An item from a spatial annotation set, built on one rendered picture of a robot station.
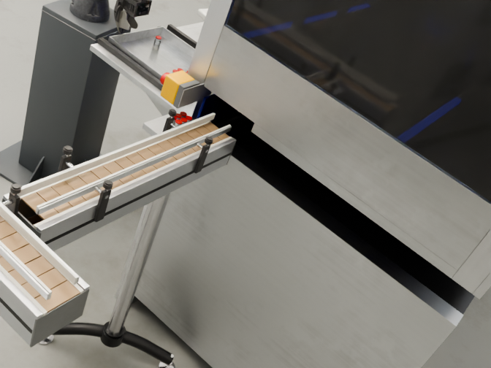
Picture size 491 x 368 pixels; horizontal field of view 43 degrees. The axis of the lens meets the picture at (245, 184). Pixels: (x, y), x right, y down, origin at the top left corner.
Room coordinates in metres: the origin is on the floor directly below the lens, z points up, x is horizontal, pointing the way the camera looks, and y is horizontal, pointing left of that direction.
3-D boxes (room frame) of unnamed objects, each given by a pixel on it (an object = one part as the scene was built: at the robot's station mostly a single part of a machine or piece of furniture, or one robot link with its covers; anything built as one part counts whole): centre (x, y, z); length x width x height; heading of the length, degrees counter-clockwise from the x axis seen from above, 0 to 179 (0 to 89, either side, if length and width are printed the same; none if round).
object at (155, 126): (1.51, 0.25, 0.87); 0.14 x 0.13 x 0.02; 67
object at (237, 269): (2.35, -0.58, 0.44); 2.06 x 1.00 x 0.88; 157
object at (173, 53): (1.86, 0.40, 0.90); 0.34 x 0.26 x 0.04; 66
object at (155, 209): (1.36, 0.21, 0.46); 0.09 x 0.09 x 0.77; 67
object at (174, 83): (1.54, 0.28, 0.99); 0.08 x 0.07 x 0.07; 67
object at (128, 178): (1.22, 0.27, 0.92); 0.69 x 0.15 x 0.16; 157
